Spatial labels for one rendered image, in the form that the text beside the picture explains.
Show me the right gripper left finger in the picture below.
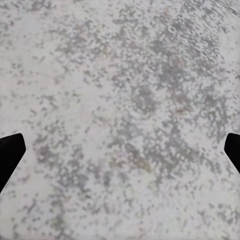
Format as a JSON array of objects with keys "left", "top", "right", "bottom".
[{"left": 0, "top": 133, "right": 26, "bottom": 193}]

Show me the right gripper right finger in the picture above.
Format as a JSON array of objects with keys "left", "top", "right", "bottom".
[{"left": 224, "top": 133, "right": 240, "bottom": 173}]

